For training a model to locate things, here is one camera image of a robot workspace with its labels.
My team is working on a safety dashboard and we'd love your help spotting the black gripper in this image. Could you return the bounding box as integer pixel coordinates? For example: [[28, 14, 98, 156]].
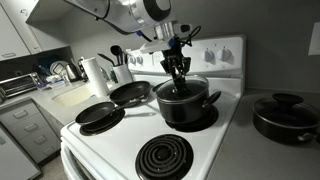
[[160, 43, 192, 94]]

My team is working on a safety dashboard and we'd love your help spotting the glass pot lid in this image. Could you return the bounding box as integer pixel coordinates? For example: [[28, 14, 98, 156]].
[[155, 74, 210, 105]]

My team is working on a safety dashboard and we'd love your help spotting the black cooking pot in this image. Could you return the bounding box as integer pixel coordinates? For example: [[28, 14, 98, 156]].
[[152, 78, 222, 126]]

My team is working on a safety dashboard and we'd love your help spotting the black burner under pot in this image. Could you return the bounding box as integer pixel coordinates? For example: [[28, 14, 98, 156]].
[[165, 104, 220, 133]]

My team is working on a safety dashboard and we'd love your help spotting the white electric stove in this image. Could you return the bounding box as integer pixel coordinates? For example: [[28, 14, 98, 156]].
[[59, 34, 248, 180]]

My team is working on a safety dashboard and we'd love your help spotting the lid with black knob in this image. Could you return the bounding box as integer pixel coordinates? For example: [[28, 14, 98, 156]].
[[254, 93, 319, 129]]

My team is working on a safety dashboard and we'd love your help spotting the white plate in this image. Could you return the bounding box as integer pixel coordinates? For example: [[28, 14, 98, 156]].
[[49, 60, 68, 77]]

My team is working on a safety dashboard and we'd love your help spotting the large black frying pan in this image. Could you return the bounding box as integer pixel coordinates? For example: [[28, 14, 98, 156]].
[[109, 80, 152, 107]]

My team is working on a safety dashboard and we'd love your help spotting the white utensil holder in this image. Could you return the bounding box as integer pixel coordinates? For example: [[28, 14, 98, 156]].
[[112, 63, 134, 86]]

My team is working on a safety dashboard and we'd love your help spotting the black cooking spoon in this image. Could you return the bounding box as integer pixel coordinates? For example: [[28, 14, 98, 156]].
[[109, 44, 124, 67]]

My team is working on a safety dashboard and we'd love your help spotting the black spatula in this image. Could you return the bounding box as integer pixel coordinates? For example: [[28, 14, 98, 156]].
[[97, 52, 117, 68]]

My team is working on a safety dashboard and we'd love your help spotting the white paper towel roll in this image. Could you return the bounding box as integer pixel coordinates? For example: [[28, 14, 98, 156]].
[[80, 56, 110, 98]]

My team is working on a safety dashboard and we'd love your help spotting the bare black coil burner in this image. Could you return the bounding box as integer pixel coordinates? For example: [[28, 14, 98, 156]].
[[135, 134, 195, 180]]

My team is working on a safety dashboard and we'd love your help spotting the steel kettle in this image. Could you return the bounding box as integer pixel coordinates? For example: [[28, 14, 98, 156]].
[[64, 63, 82, 83]]

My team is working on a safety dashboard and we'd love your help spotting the cream kitchen sink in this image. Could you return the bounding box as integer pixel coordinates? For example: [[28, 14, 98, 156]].
[[51, 83, 101, 108]]

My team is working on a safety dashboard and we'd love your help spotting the silver toaster oven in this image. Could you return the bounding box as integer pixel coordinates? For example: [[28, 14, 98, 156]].
[[0, 71, 43, 99]]

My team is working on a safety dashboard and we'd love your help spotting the grey drawer cabinet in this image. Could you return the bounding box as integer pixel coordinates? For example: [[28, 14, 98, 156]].
[[0, 96, 63, 164]]

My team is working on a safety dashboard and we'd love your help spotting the white upper cabinet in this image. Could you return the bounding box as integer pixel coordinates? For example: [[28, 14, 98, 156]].
[[0, 3, 44, 62]]

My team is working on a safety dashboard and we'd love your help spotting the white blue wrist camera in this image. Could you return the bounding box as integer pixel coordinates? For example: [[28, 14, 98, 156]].
[[139, 36, 181, 55]]

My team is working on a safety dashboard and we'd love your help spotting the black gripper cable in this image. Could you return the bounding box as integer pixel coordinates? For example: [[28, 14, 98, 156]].
[[176, 24, 203, 48]]

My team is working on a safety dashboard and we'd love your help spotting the wide black handled pan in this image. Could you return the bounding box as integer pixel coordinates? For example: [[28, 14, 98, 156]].
[[252, 96, 320, 147]]

